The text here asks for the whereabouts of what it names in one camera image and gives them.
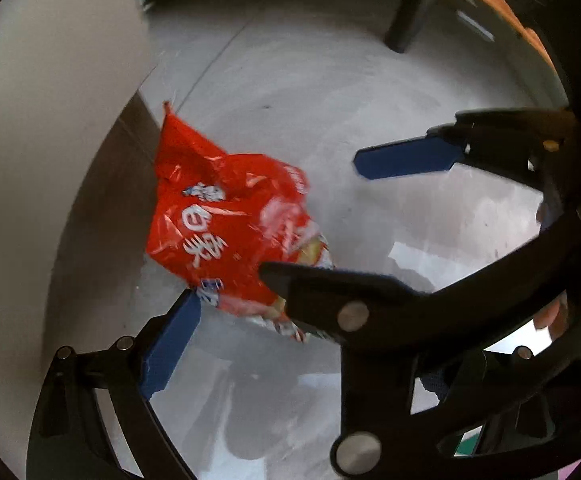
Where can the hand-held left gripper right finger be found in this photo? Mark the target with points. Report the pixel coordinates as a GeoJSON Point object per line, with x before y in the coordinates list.
{"type": "Point", "coordinates": [435, 387]}

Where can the person's right hand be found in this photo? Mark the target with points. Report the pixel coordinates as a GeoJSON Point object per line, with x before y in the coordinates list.
{"type": "Point", "coordinates": [550, 317]}

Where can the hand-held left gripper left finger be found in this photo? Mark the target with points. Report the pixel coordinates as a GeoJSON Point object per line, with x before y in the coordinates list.
{"type": "Point", "coordinates": [170, 350]}

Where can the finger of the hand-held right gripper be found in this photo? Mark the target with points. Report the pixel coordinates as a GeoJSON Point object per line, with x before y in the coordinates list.
{"type": "Point", "coordinates": [405, 157]}
{"type": "Point", "coordinates": [320, 290]}

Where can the black furniture leg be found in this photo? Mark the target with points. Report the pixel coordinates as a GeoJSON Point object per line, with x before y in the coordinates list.
{"type": "Point", "coordinates": [413, 10]}

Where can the red snack packet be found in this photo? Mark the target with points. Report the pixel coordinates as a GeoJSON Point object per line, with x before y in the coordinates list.
{"type": "Point", "coordinates": [210, 200]}

